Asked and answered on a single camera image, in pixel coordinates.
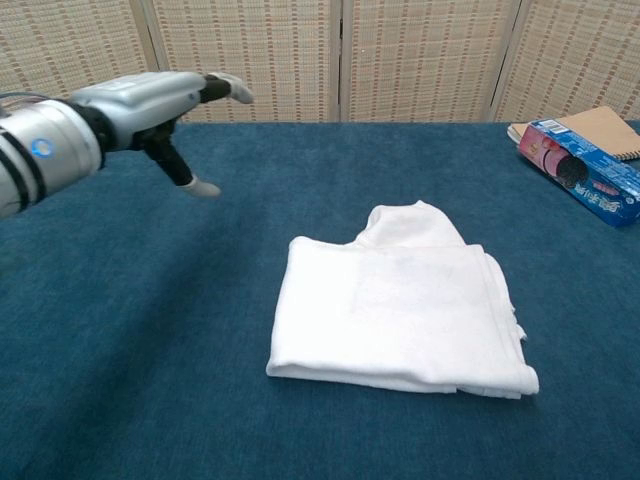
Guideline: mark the brown spiral notebook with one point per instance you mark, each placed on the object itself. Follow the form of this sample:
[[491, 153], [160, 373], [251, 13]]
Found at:
[[600, 130]]

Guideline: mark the blue cookie box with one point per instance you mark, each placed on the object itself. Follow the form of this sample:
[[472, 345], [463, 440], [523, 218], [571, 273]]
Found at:
[[590, 175]]

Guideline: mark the blue carpet table cover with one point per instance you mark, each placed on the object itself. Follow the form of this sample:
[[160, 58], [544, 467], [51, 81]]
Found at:
[[150, 325]]

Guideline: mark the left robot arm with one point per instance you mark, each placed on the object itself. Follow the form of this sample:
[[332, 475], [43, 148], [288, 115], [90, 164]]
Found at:
[[50, 160]]

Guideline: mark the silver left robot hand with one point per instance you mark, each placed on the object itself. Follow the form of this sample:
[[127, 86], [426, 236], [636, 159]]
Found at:
[[135, 105]]

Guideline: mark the white T-shirt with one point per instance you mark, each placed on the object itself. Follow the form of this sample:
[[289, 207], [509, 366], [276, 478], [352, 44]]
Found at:
[[400, 310]]

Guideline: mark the woven bamboo folding screen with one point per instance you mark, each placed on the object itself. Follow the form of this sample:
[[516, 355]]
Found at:
[[300, 50]]

